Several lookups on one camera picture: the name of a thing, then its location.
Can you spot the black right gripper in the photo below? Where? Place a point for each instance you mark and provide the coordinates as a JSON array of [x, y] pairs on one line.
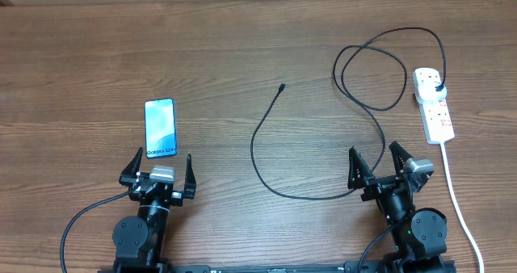
[[378, 185]]

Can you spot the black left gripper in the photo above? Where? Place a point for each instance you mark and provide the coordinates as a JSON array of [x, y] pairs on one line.
[[176, 197]]

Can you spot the blue Galaxy smartphone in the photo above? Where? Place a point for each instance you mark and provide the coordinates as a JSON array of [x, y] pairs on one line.
[[160, 131]]

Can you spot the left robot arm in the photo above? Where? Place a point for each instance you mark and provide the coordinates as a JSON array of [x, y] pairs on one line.
[[139, 239]]

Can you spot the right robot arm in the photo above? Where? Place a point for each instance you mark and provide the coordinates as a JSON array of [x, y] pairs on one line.
[[419, 235]]

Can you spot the white charger plug adapter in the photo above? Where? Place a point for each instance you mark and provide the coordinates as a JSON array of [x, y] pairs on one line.
[[428, 92]]

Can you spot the white power strip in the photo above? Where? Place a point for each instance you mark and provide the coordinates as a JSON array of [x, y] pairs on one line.
[[436, 119]]

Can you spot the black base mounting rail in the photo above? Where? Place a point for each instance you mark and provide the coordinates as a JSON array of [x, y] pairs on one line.
[[274, 269]]

